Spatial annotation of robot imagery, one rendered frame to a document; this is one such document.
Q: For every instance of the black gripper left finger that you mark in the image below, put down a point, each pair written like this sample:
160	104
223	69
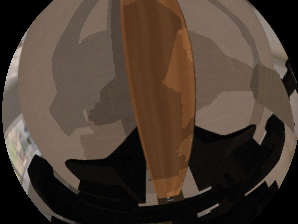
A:
125	167

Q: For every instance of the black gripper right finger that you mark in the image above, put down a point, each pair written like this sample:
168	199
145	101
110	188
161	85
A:
210	151

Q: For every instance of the dark brown wooden post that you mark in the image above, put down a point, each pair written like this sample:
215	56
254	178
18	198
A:
163	201

